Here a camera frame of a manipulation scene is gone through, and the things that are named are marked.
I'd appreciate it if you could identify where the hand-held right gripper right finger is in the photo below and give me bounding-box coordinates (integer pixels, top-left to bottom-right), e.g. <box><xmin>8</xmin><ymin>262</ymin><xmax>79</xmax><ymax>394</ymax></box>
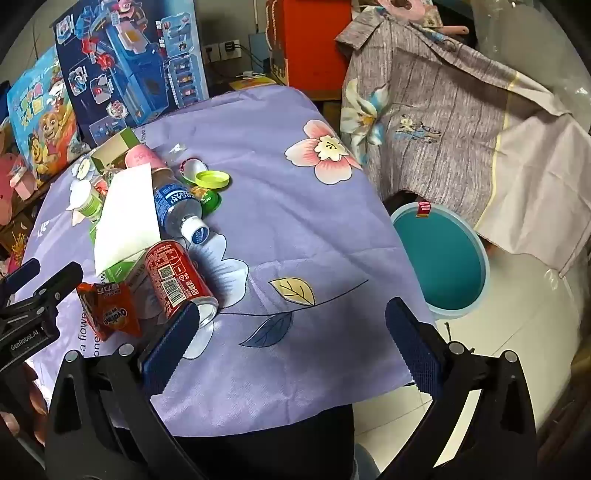
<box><xmin>376</xmin><ymin>296</ymin><xmax>539</xmax><ymax>480</ymax></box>

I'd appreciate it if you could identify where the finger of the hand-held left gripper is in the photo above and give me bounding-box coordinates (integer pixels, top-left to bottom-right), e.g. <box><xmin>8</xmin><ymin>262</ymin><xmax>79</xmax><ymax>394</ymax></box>
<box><xmin>0</xmin><ymin>258</ymin><xmax>41</xmax><ymax>296</ymax></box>
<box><xmin>0</xmin><ymin>261</ymin><xmax>85</xmax><ymax>324</ymax></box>

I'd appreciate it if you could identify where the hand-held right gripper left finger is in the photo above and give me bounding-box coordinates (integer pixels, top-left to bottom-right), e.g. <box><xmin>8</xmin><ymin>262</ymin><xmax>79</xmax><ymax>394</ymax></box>
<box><xmin>44</xmin><ymin>302</ymin><xmax>206</xmax><ymax>480</ymax></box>

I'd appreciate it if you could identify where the orange snack packet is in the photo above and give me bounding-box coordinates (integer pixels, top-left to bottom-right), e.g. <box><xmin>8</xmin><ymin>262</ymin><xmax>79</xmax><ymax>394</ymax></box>
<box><xmin>76</xmin><ymin>281</ymin><xmax>141</xmax><ymax>342</ymax></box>

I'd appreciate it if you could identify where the light green paper carton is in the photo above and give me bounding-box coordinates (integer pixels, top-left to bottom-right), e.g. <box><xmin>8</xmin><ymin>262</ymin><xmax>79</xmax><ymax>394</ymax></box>
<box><xmin>102</xmin><ymin>251</ymin><xmax>148</xmax><ymax>284</ymax></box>

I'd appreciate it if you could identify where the red soda can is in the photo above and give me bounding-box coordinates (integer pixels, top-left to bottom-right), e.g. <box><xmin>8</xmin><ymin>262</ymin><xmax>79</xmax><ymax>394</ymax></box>
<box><xmin>144</xmin><ymin>240</ymin><xmax>220</xmax><ymax>330</ymax></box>

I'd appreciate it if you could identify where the white green supplement bottle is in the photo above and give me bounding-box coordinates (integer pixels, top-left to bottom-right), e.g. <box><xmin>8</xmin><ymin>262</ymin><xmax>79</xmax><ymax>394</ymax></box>
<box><xmin>74</xmin><ymin>182</ymin><xmax>108</xmax><ymax>221</ymax></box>

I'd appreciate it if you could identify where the teal plastic bin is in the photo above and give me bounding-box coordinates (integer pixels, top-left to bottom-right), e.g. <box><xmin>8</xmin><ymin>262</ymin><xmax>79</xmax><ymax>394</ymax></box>
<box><xmin>390</xmin><ymin>203</ymin><xmax>490</xmax><ymax>319</ymax></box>

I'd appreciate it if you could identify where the white paper sheet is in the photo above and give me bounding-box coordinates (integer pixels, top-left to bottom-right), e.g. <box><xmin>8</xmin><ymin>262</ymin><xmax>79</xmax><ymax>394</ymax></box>
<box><xmin>93</xmin><ymin>165</ymin><xmax>162</xmax><ymax>273</ymax></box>

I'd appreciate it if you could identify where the clear bottle blue label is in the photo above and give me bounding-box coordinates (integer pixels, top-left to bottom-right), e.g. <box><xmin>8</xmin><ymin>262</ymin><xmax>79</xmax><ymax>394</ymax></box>
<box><xmin>152</xmin><ymin>168</ymin><xmax>211</xmax><ymax>245</ymax></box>

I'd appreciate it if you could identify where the green white carton box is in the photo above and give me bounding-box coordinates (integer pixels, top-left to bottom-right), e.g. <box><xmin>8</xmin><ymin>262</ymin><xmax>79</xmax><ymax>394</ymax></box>
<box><xmin>90</xmin><ymin>127</ymin><xmax>141</xmax><ymax>174</ymax></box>

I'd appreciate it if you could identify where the orange green egg capsule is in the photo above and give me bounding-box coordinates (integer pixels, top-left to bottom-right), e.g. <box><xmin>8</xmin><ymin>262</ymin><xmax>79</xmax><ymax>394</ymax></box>
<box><xmin>189</xmin><ymin>185</ymin><xmax>222</xmax><ymax>215</ymax></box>

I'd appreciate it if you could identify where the pink cup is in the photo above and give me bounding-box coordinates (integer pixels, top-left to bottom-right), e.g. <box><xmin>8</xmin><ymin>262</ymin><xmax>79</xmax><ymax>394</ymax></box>
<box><xmin>124</xmin><ymin>143</ymin><xmax>167</xmax><ymax>174</ymax></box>

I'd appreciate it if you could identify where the green plastic lid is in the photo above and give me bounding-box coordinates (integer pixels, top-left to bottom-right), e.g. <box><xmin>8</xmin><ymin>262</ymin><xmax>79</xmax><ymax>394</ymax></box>
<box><xmin>195</xmin><ymin>170</ymin><xmax>230</xmax><ymax>190</ymax></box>

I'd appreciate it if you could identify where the person's left hand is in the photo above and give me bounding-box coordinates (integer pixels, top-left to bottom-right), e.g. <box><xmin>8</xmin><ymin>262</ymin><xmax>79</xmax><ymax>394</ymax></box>
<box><xmin>21</xmin><ymin>364</ymin><xmax>51</xmax><ymax>444</ymax></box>

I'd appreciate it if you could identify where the pink toy box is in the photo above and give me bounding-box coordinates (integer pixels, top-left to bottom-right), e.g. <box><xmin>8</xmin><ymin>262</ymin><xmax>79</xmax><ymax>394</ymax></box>
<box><xmin>0</xmin><ymin>120</ymin><xmax>38</xmax><ymax>222</ymax></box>

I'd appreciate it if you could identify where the light blue puppy toy box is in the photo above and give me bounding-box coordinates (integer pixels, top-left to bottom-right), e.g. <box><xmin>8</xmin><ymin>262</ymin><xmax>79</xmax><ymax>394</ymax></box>
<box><xmin>7</xmin><ymin>46</ymin><xmax>90</xmax><ymax>185</ymax></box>

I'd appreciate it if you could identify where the purple floral tablecloth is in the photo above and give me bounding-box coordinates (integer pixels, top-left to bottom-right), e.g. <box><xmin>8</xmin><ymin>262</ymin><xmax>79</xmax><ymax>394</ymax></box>
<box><xmin>21</xmin><ymin>85</ymin><xmax>439</xmax><ymax>439</ymax></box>

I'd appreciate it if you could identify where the dark blue toy box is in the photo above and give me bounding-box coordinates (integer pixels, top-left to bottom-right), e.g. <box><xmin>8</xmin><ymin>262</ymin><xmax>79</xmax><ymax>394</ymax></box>
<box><xmin>53</xmin><ymin>0</ymin><xmax>211</xmax><ymax>148</ymax></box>

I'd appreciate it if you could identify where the grey floral cloth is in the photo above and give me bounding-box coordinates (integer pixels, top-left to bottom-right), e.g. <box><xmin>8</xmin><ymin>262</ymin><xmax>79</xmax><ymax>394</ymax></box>
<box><xmin>335</xmin><ymin>7</ymin><xmax>587</xmax><ymax>278</ymax></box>

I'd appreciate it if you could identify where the yellow book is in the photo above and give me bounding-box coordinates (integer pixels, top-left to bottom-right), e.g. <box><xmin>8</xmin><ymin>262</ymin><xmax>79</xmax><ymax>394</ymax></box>
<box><xmin>229</xmin><ymin>76</ymin><xmax>278</xmax><ymax>90</ymax></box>

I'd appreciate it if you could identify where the red cardboard box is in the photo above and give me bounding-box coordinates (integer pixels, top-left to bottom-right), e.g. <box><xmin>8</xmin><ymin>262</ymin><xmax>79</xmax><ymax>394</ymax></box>
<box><xmin>268</xmin><ymin>0</ymin><xmax>354</xmax><ymax>100</ymax></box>

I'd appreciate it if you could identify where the clear plastic sheet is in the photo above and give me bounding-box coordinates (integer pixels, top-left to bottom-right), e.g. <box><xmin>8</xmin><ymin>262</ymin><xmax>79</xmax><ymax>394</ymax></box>
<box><xmin>471</xmin><ymin>0</ymin><xmax>587</xmax><ymax>116</ymax></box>

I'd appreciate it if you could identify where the wall power outlet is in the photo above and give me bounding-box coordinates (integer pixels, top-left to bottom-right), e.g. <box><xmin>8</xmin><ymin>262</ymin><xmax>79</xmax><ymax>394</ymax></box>
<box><xmin>203</xmin><ymin>39</ymin><xmax>243</xmax><ymax>63</ymax></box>

